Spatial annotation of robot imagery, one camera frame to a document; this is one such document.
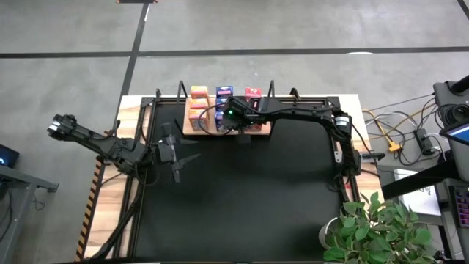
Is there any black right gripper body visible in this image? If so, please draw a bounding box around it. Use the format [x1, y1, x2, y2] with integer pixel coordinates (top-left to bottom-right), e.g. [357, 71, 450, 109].
[221, 96, 262, 133]

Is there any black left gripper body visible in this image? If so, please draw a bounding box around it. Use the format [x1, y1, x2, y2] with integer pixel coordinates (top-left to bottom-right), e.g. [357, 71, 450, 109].
[157, 133, 178, 166]

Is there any red Froot Loops cereal box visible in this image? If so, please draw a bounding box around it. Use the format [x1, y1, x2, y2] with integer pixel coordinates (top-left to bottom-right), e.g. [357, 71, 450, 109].
[244, 87, 264, 100]

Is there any orange Mini Wheats cereal box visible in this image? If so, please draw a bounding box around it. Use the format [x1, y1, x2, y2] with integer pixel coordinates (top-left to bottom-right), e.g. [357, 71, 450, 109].
[189, 98, 210, 110]
[188, 109, 211, 132]
[190, 85, 210, 99]

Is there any black table mat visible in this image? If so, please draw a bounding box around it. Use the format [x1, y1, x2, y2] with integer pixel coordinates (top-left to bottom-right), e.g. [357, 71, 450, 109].
[135, 102, 344, 262]

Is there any yellow black hazard tape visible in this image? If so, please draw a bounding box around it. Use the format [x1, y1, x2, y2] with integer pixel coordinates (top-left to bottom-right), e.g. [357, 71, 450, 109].
[75, 157, 104, 261]

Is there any white plant pot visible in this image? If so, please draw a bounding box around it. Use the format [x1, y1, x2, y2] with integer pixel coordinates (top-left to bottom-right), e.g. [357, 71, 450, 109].
[317, 216, 344, 251]

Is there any dark laptop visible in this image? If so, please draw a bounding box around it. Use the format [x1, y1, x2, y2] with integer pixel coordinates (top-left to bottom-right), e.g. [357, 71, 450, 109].
[0, 143, 21, 169]

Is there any grey desk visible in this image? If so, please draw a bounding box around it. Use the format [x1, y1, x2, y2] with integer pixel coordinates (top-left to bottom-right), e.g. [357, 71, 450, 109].
[0, 164, 59, 264]

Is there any green potted plant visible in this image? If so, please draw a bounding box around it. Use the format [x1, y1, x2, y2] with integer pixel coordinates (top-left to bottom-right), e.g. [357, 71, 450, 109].
[322, 190, 437, 264]

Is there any black power strip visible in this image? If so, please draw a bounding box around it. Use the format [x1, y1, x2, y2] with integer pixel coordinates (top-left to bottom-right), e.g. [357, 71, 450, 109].
[413, 128, 436, 155]

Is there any black diagonal bar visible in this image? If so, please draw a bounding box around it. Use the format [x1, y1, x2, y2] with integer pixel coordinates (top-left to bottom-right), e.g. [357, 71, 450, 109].
[380, 161, 457, 201]

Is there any white paper sheet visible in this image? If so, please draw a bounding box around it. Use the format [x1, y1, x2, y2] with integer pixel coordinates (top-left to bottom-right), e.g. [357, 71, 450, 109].
[393, 168, 443, 217]

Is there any grey monitor stand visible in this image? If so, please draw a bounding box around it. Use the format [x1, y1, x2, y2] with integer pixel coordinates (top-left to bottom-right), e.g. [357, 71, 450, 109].
[432, 75, 469, 122]

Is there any monitor with blue screen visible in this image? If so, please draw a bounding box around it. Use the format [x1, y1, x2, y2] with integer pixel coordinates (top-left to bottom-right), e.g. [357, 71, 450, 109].
[438, 122, 469, 147]

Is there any backlit keyboard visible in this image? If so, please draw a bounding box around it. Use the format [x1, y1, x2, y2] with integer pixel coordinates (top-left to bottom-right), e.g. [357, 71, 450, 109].
[453, 185, 469, 229]

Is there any yellow cable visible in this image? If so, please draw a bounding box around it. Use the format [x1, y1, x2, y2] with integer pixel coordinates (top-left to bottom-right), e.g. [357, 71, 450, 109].
[362, 109, 401, 153]

